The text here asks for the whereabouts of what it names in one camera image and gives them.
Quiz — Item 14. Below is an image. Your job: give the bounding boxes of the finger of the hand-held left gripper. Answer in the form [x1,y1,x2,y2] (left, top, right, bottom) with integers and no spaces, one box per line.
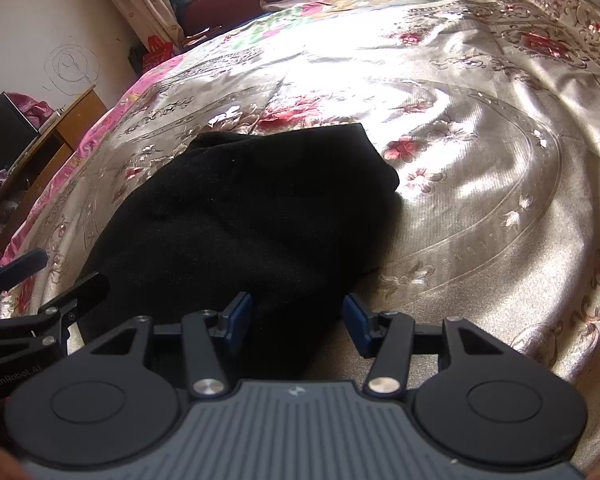
[0,272,111,366]
[0,249,49,318]

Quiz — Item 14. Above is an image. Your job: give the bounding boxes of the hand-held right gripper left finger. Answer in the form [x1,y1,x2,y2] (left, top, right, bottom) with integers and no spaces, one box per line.
[82,291,253,400]

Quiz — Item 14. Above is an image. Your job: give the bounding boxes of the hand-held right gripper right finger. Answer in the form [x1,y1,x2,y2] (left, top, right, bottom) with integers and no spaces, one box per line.
[343,294,513,397]

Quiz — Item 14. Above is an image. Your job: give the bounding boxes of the black pants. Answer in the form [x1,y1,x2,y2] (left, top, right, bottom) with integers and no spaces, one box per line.
[77,122,401,382]

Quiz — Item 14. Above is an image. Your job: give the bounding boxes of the black monitor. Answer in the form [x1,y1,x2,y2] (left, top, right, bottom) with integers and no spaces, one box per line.
[0,91,41,191]

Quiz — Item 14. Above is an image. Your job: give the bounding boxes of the wooden desk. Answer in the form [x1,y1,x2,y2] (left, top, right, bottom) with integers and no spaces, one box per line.
[0,85,109,256]

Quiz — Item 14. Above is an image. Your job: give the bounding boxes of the pink cloth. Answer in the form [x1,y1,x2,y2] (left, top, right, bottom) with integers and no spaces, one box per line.
[5,92,51,129]

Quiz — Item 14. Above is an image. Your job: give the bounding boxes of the floral satin bedspread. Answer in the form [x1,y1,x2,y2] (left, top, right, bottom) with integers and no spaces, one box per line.
[0,0,600,480]

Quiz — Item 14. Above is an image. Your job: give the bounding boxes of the red bag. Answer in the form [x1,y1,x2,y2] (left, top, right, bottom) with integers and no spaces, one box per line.
[140,35,177,76]

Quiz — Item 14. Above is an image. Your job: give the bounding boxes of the beige curtain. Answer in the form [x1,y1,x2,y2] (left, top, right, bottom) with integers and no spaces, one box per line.
[97,0,186,54]

